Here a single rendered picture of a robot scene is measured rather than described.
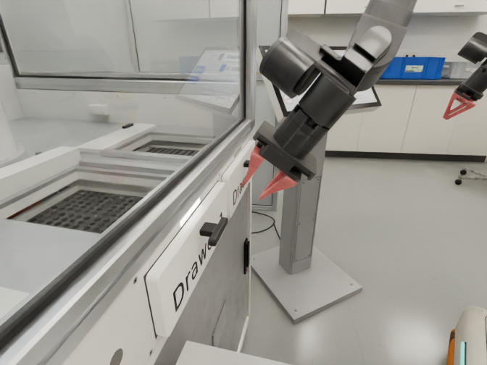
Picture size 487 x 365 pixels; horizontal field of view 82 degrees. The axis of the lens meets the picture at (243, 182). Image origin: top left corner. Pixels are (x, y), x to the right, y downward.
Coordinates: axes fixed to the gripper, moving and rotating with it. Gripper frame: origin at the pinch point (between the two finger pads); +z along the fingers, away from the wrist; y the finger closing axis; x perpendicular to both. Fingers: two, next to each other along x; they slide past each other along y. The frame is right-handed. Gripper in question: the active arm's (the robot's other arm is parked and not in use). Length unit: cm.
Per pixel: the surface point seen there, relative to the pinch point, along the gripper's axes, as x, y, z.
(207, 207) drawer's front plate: -0.3, 4.2, 8.8
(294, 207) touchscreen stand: -83, -34, 41
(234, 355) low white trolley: 14.2, -12.0, 17.6
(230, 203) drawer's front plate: -13.9, 0.0, 14.6
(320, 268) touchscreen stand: -91, -72, 67
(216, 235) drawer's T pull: 5.4, 0.6, 8.1
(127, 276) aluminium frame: 20.4, 7.4, 6.9
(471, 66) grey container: -340, -147, -95
